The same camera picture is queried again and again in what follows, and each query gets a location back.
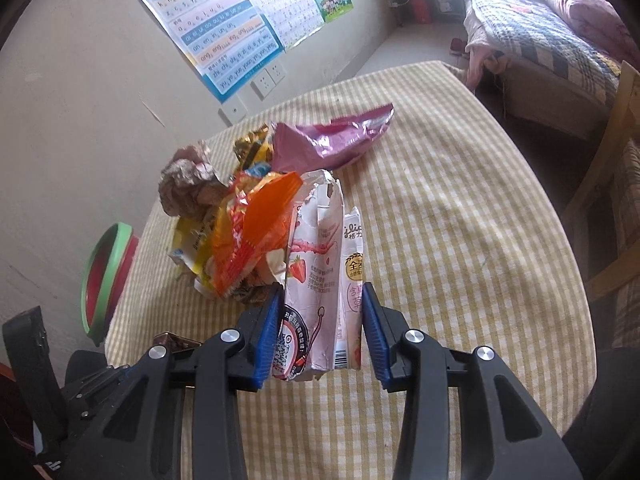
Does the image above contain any yellow checked tablecloth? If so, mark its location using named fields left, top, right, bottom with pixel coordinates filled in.
left=102, top=60, right=598, bottom=480

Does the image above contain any wooden chair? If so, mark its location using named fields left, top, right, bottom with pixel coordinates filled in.
left=562, top=60, right=640, bottom=346

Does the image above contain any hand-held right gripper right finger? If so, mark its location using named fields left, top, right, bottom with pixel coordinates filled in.
left=361, top=282, right=576, bottom=480

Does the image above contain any blue plaid quilt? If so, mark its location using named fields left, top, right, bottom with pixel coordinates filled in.
left=465, top=0, right=623, bottom=106

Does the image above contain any blue letter wall poster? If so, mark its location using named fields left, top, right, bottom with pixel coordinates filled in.
left=128, top=0, right=286, bottom=105

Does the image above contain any red bin with green rim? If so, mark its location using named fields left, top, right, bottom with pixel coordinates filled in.
left=81, top=222, right=141, bottom=345

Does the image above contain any pink bed sheet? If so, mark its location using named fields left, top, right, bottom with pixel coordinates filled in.
left=462, top=10, right=507, bottom=93

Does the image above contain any purple foil snack bag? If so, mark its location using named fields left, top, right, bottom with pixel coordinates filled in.
left=270, top=102, right=396, bottom=176

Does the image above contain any brownish paper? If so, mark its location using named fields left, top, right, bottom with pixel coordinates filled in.
left=159, top=142, right=236, bottom=218

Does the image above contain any pink strawberry milk carton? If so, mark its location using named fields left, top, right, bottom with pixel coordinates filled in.
left=272, top=169, right=368, bottom=383

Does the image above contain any white chart wall poster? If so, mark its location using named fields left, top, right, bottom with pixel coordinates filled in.
left=230, top=0, right=326, bottom=51

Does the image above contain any gold and black wrapper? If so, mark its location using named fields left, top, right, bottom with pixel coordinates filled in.
left=234, top=125, right=276, bottom=171

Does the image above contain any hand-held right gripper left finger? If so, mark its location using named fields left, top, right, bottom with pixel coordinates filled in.
left=65, top=282, right=286, bottom=480

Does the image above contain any yellow snack wrapper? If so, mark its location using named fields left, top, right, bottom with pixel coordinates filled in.
left=167, top=212, right=221, bottom=291

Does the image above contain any pink floral pillow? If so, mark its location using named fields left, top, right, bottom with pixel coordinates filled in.
left=542, top=0, right=636, bottom=68

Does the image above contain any orange snack bag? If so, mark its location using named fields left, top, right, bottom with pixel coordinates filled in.
left=207, top=171, right=306, bottom=298

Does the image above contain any brown glossy wrapper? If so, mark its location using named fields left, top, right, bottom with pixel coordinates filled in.
left=152, top=332, right=203, bottom=353

